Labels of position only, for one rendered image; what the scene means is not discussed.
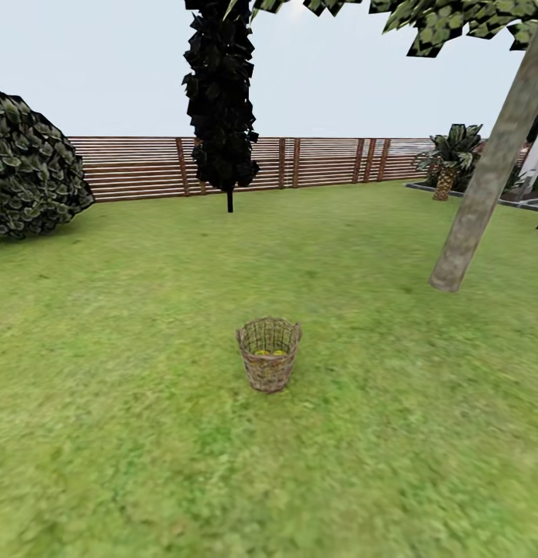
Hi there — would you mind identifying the wicker basket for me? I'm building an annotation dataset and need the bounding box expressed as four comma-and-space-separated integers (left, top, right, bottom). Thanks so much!
234, 317, 302, 394

